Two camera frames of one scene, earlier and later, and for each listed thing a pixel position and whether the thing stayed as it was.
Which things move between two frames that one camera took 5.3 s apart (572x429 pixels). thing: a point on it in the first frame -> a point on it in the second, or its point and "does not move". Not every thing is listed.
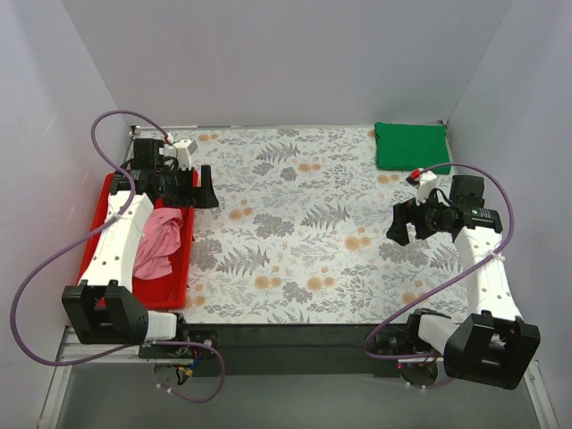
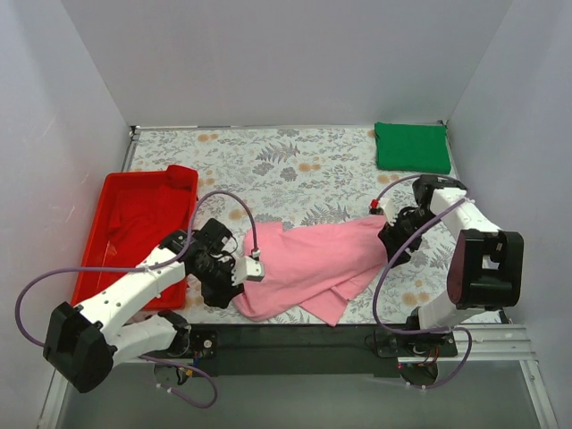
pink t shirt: [160, 238] -> [321, 267]
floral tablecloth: [300, 233] does not move
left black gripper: [197, 189] -> [222, 288]
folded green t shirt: [412, 147] does not move
